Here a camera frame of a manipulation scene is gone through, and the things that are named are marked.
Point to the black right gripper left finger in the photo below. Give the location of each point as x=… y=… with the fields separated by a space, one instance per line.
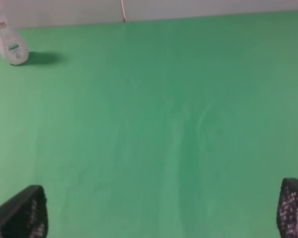
x=25 y=215

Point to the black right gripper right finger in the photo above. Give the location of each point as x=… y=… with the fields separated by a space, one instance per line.
x=287 y=210

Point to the white bottle with black cap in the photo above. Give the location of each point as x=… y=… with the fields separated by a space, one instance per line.
x=12 y=46

